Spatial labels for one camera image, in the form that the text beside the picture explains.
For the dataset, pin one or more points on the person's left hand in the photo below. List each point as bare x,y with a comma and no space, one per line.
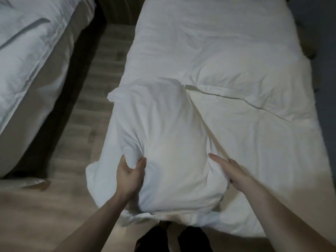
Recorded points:
128,179

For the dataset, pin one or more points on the person's right hand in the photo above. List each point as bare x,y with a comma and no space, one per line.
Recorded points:
235,173

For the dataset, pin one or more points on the person's left thumb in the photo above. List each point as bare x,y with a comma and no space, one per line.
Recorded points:
141,164

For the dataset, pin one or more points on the person's right fingers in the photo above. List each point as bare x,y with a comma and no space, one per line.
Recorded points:
218,159

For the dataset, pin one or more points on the white pillow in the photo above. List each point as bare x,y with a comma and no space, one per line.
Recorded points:
162,133
252,78

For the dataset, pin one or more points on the person's right forearm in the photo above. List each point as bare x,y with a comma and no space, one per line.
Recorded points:
283,217

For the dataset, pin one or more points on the person's left forearm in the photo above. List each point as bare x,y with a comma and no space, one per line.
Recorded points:
97,223

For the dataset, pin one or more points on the bed with white sheet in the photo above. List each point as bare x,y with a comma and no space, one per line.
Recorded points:
275,154

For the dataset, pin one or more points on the person's left foot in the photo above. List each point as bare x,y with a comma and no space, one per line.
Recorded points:
152,241

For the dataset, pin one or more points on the person's foot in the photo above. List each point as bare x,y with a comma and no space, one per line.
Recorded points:
152,241
194,241

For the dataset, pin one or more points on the person's right foot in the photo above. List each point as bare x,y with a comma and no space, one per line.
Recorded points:
194,241

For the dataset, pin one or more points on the bed with beige base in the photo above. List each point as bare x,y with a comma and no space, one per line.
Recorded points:
39,115

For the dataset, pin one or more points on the white duvet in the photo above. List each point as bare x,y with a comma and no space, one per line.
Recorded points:
28,49

